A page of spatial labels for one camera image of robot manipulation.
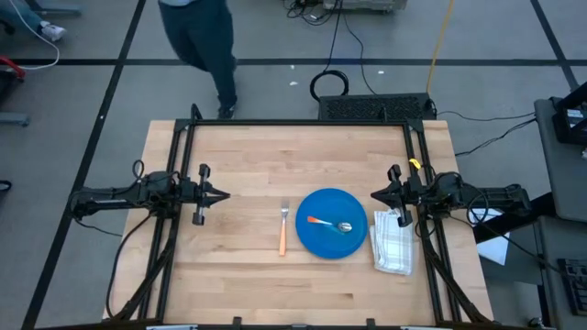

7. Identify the spoon with orange handle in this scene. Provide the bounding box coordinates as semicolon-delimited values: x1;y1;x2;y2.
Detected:
306;215;353;233

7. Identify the fork with peach handle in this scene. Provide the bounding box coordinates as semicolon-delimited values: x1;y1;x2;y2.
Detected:
278;198;291;257

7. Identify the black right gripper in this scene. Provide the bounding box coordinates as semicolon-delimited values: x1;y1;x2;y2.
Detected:
370;163;426;228

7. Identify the black keyboard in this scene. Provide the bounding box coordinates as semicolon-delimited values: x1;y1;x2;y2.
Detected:
557;258;587;317

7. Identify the black perforated computer case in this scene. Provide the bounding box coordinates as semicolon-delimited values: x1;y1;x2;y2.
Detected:
317;93;436;123

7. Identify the black table frame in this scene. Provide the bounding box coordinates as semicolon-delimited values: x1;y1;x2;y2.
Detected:
103;104;496;330

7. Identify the person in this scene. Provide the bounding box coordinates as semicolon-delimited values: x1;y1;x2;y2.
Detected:
158;0;239;120
0;0;68;43

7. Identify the coiled black cable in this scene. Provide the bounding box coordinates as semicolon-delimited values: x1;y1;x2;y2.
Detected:
309;69;349;103

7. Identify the white cable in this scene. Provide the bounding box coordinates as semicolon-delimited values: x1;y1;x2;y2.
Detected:
8;0;61;72

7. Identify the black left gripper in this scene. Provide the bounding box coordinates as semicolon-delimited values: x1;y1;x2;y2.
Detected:
179;163;231;226

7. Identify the yellow cable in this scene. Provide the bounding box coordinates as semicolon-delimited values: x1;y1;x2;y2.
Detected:
426;0;456;95

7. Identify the grey desk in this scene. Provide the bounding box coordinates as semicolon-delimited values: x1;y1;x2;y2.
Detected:
534;98;587;224

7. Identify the white checked folded cloth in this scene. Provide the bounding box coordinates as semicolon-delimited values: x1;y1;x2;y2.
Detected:
369;209;415;276

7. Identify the blue plate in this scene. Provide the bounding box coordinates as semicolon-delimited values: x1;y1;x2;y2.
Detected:
294;187;370;260

